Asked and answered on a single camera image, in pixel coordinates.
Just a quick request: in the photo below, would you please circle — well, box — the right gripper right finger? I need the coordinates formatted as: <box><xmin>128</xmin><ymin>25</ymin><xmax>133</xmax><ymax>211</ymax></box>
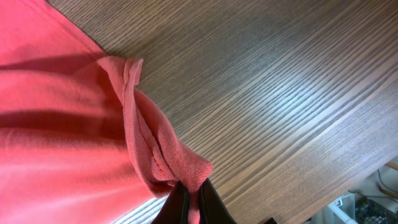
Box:
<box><xmin>198</xmin><ymin>179</ymin><xmax>237</xmax><ymax>224</ymax></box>

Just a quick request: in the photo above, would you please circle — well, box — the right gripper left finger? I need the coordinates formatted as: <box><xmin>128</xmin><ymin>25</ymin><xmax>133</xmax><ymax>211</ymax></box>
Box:
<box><xmin>152</xmin><ymin>182</ymin><xmax>190</xmax><ymax>224</ymax></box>

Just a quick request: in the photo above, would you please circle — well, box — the red t-shirt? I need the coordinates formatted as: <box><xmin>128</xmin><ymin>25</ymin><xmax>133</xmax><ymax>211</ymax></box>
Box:
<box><xmin>1</xmin><ymin>1</ymin><xmax>212</xmax><ymax>223</ymax></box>

